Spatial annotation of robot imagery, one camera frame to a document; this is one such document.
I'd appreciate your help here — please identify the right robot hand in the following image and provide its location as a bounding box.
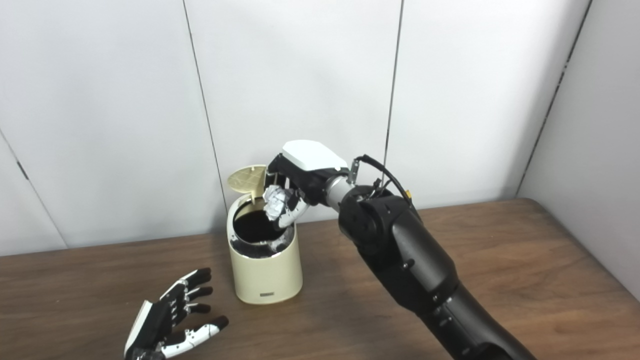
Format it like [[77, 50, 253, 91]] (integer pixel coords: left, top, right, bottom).
[[265, 140, 351, 230]]

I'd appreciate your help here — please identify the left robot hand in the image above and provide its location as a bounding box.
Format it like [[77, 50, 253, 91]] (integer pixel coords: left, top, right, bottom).
[[123, 267, 230, 360]]

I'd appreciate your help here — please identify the white paper ball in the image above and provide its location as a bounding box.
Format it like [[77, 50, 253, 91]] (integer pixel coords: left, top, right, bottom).
[[263, 185, 288, 222]]

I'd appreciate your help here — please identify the round cream bin lid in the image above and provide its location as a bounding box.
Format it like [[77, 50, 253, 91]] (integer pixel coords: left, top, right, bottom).
[[228, 165, 268, 198]]

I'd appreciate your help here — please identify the cream-colored bin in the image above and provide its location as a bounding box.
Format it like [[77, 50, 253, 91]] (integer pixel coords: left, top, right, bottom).
[[226, 192, 304, 305]]

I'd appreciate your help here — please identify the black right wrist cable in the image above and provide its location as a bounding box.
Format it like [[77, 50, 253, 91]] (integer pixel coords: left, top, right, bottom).
[[352, 154, 413, 201]]

